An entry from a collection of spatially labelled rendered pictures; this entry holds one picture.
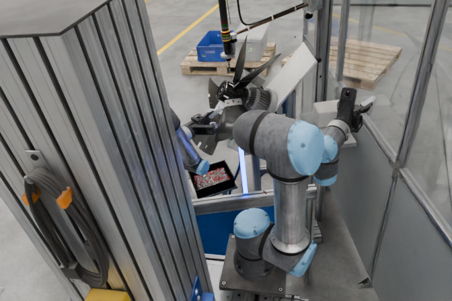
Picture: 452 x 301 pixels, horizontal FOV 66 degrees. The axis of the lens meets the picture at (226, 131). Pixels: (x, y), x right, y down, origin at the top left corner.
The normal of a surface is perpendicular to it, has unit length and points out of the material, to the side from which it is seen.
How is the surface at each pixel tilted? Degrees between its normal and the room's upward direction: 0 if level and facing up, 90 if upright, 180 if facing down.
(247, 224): 7
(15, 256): 0
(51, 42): 90
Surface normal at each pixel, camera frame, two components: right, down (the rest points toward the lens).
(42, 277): -0.11, -0.80
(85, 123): -0.18, 0.59
